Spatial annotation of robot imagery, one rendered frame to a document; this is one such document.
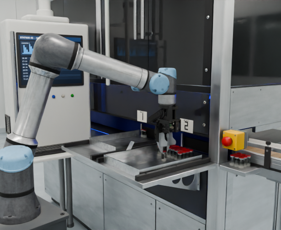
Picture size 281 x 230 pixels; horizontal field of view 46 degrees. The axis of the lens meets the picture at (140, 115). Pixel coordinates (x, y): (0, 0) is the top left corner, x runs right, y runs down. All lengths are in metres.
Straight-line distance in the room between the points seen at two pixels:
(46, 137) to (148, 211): 0.75
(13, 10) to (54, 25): 4.76
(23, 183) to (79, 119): 1.04
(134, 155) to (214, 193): 0.40
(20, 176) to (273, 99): 1.21
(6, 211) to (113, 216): 1.17
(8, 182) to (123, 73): 0.52
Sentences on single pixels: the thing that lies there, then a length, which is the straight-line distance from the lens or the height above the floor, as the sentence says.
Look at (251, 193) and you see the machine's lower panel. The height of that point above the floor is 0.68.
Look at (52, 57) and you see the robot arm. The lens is 1.13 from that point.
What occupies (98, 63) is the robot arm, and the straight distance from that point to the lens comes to 1.14.
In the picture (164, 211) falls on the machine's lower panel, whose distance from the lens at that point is 1.80.
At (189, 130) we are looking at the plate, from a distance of 1.54.
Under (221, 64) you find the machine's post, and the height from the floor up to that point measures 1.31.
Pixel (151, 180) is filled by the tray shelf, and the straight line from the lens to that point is 1.23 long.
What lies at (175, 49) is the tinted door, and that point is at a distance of 1.60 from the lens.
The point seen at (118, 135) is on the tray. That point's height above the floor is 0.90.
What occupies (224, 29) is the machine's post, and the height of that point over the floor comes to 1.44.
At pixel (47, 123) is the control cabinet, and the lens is 2.06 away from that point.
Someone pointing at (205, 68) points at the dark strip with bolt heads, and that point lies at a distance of 1.46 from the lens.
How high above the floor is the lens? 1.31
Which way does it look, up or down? 9 degrees down
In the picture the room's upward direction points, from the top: straight up
